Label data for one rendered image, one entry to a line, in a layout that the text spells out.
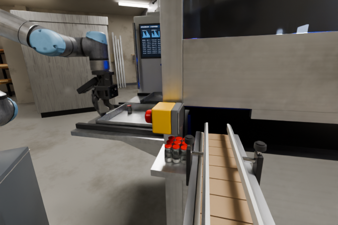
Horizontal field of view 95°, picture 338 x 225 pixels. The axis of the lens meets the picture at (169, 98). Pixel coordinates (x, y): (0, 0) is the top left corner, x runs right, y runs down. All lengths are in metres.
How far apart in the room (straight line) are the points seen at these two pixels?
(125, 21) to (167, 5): 7.31
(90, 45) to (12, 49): 5.46
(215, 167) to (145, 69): 1.31
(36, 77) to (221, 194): 3.99
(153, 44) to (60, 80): 2.80
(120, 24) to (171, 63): 7.30
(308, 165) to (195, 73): 0.41
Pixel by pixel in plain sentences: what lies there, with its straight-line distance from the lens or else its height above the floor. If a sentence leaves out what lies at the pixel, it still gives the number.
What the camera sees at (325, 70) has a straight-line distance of 0.54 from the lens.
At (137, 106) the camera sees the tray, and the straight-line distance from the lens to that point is 0.90.
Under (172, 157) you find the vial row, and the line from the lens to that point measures 0.47.
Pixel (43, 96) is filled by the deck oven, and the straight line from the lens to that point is 4.14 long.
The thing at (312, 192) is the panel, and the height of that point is 0.77.
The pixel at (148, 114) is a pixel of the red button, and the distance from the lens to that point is 0.44.
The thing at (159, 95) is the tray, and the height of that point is 0.89.
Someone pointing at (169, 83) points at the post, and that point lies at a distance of 0.48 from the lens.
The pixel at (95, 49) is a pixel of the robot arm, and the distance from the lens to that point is 0.69.
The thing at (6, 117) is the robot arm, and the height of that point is 0.94.
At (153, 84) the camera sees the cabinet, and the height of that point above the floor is 0.92.
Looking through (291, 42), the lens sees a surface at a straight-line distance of 0.50.
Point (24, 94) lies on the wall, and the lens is 6.16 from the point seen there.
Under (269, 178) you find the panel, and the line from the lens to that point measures 0.62.
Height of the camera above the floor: 1.16
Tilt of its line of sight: 14 degrees down
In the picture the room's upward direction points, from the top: 1 degrees counter-clockwise
